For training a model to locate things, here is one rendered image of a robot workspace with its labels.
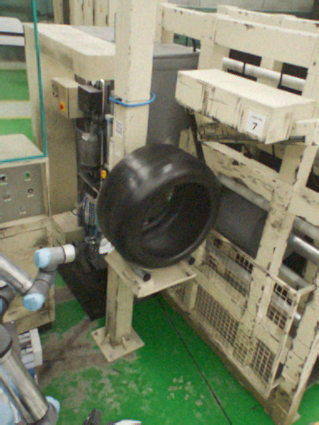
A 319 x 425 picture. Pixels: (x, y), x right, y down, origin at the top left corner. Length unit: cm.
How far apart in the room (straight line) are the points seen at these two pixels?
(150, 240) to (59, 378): 105
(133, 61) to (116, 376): 184
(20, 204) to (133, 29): 112
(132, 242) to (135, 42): 86
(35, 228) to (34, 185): 26
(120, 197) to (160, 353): 141
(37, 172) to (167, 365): 146
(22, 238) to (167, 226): 82
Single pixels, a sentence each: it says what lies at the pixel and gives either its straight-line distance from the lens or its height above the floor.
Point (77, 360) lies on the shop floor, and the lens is 282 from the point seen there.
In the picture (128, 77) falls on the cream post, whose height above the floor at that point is 176.
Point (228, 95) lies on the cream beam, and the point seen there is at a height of 176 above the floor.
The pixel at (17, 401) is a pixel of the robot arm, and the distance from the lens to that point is 135.
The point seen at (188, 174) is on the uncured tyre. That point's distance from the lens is 178.
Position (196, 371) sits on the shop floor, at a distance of 282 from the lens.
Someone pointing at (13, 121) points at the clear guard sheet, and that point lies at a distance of 217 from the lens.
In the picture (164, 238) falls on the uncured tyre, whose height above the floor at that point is 93.
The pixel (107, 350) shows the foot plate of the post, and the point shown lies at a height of 1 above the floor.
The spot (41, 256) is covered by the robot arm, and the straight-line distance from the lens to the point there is 172.
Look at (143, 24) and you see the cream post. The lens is 190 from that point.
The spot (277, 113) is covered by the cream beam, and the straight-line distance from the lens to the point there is 163.
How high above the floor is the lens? 217
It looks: 30 degrees down
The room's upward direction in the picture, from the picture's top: 6 degrees clockwise
